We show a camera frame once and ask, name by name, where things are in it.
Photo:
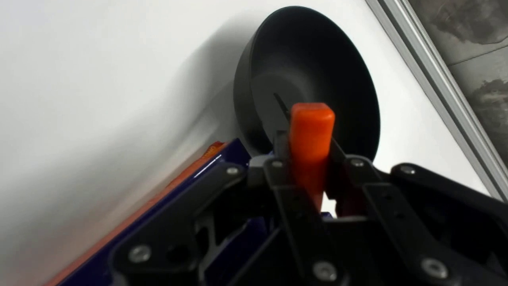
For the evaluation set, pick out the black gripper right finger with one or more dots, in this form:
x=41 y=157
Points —
x=441 y=233

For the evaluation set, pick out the aluminium table edge rail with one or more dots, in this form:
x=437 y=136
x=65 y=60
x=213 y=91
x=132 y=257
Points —
x=456 y=50

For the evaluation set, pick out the black bowl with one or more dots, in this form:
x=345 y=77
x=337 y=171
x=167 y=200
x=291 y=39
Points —
x=298 y=55

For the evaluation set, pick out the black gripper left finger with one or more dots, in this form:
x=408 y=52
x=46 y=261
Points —
x=237 y=227

